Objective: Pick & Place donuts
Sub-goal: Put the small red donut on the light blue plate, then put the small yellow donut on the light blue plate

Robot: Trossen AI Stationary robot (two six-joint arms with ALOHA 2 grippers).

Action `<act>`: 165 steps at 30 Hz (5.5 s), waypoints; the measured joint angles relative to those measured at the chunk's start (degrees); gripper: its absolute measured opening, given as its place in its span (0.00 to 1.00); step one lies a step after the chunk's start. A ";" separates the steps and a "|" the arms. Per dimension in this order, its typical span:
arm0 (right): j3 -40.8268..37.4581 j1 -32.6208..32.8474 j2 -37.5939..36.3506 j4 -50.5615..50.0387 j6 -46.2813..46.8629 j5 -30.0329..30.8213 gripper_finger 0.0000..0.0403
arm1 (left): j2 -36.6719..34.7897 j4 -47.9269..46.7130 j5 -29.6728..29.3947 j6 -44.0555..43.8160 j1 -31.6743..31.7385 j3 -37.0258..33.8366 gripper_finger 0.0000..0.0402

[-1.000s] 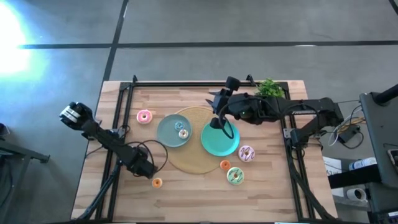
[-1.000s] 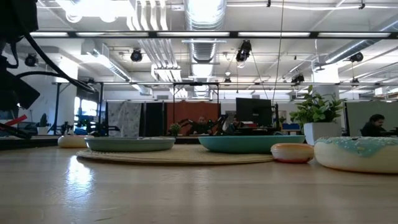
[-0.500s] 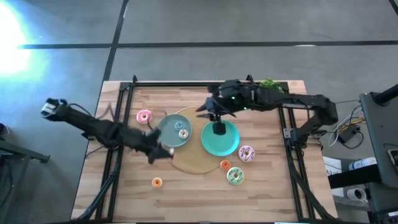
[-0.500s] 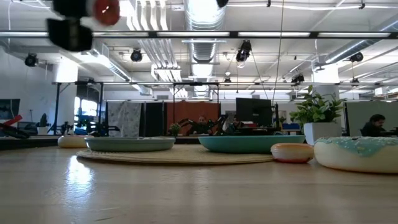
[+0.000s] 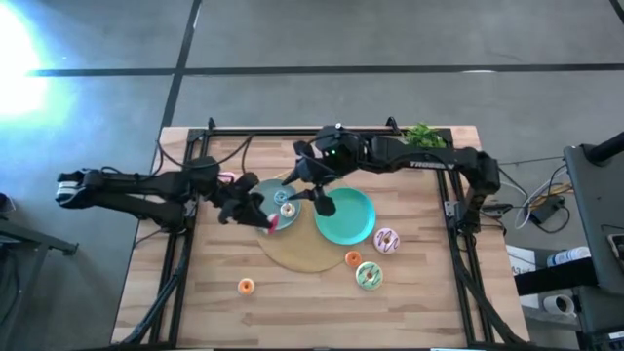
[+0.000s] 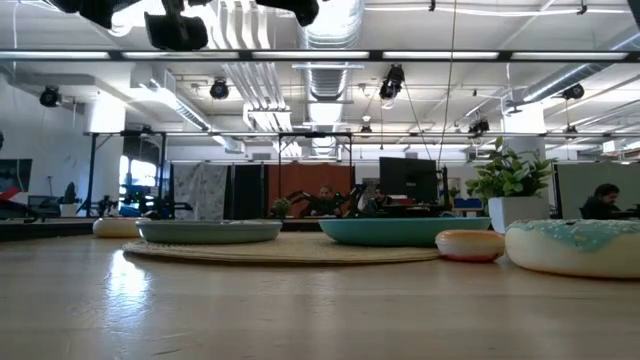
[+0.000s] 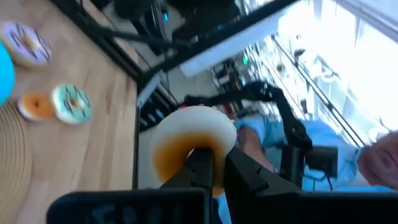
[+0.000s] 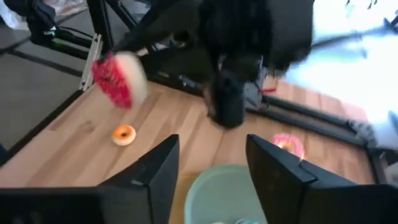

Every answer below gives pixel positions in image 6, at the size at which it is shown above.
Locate grey partition wall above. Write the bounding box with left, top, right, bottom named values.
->
left=554, top=163, right=640, bottom=220

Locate blue frosted toy donut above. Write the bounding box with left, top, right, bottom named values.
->
left=504, top=218, right=640, bottom=280

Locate person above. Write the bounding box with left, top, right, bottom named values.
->
left=364, top=185, right=396, bottom=216
left=304, top=184, right=346, bottom=218
left=579, top=183, right=640, bottom=221

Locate black computer monitor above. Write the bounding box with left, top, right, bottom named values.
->
left=378, top=156, right=440, bottom=205

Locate small orange glazed toy donut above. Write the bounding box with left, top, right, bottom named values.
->
left=434, top=229, right=506, bottom=264

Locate black background rig frame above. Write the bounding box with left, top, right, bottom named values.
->
left=82, top=130, right=356, bottom=219

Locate grey marbled backdrop panel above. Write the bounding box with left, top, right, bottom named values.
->
left=172, top=163, right=229, bottom=221

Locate dark wall picture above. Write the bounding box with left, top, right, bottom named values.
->
left=0, top=158, right=34, bottom=194

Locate silver ventilation duct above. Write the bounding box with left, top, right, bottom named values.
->
left=297, top=0, right=369, bottom=161

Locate round woven straw placemat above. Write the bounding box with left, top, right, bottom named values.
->
left=122, top=233, right=441, bottom=265

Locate thin hanging cable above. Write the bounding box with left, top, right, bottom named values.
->
left=436, top=0, right=459, bottom=169

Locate pink frosted toy donut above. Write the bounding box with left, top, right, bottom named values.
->
left=92, top=216, right=151, bottom=239

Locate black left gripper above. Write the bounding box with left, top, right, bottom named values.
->
left=143, top=0, right=320, bottom=52

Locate black aluminium table frame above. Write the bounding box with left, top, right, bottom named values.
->
left=0, top=218, right=321, bottom=242

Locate dark plant in white pot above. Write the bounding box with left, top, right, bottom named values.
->
left=58, top=182, right=80, bottom=218

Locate orange partition wall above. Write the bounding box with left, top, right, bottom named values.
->
left=267, top=163, right=356, bottom=217

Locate small green potted plant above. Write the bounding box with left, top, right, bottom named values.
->
left=271, top=197, right=293, bottom=220

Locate turquoise plastic plate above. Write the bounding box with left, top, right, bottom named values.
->
left=318, top=216, right=493, bottom=248

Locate grey-green plastic plate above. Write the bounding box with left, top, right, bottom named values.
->
left=135, top=219, right=284, bottom=245

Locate white square plant pot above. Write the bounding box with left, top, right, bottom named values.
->
left=487, top=194, right=551, bottom=235

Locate green leafy plant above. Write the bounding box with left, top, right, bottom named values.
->
left=464, top=135, right=559, bottom=211

